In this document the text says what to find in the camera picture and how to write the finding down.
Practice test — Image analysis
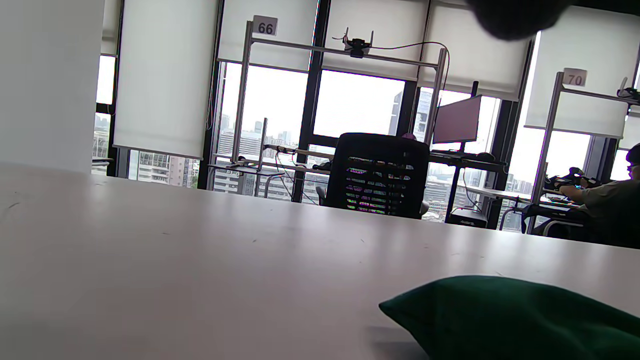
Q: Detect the green drawstring bag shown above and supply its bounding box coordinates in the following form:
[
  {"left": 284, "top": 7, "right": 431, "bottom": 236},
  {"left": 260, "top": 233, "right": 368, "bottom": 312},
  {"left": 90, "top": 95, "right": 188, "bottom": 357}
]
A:
[{"left": 378, "top": 275, "right": 640, "bottom": 360}]

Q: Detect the computer monitor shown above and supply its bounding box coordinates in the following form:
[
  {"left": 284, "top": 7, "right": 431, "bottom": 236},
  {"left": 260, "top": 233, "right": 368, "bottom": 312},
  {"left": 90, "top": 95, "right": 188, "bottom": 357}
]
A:
[{"left": 432, "top": 95, "right": 483, "bottom": 146}]

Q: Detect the person's left hand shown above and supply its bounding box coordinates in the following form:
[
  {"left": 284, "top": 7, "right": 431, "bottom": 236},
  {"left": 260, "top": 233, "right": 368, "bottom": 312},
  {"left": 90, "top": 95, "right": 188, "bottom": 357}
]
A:
[{"left": 465, "top": 0, "right": 573, "bottom": 42}]

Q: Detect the black computer tower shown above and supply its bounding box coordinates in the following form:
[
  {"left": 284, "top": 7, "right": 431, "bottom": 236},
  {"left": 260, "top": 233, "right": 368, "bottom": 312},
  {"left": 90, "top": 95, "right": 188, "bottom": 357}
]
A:
[{"left": 447, "top": 207, "right": 488, "bottom": 229}]

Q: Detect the black mesh office chair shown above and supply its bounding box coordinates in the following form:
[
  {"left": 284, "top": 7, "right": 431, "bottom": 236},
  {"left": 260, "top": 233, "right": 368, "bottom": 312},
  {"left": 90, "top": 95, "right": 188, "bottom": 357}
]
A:
[{"left": 316, "top": 132, "right": 431, "bottom": 221}]

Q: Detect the row of white roller blinds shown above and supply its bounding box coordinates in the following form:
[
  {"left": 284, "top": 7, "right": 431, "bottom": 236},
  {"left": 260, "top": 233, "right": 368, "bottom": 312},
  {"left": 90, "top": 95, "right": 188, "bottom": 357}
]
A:
[{"left": 100, "top": 0, "right": 640, "bottom": 160}]

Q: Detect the black frame camera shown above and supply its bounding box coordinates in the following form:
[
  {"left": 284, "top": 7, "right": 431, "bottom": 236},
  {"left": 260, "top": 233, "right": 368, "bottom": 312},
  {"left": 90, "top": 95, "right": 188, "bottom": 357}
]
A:
[
  {"left": 342, "top": 30, "right": 375, "bottom": 59},
  {"left": 617, "top": 77, "right": 640, "bottom": 101}
]

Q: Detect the dark standing desk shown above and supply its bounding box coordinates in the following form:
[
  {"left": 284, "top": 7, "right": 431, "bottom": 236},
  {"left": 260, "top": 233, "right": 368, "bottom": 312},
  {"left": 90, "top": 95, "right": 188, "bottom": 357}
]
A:
[{"left": 430, "top": 149, "right": 508, "bottom": 223}]

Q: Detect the white number sign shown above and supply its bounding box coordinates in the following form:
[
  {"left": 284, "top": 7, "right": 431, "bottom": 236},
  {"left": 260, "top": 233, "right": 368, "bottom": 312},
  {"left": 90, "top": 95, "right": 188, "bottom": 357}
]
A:
[
  {"left": 252, "top": 15, "right": 279, "bottom": 37},
  {"left": 563, "top": 67, "right": 588, "bottom": 87}
]

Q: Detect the aluminium frame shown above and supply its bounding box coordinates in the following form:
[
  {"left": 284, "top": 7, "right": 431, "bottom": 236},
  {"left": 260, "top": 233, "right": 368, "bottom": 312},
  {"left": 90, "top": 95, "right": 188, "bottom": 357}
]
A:
[
  {"left": 527, "top": 72, "right": 640, "bottom": 233},
  {"left": 232, "top": 20, "right": 448, "bottom": 166}
]

